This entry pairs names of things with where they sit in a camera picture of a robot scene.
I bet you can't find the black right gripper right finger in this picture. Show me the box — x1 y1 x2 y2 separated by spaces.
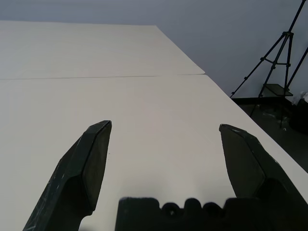
218 124 308 231

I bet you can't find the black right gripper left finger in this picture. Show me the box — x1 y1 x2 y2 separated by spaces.
23 120 113 231

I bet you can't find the black flat tray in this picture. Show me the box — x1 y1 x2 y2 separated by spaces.
258 83 294 98

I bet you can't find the black camera tripod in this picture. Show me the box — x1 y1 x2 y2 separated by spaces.
230 0 308 128

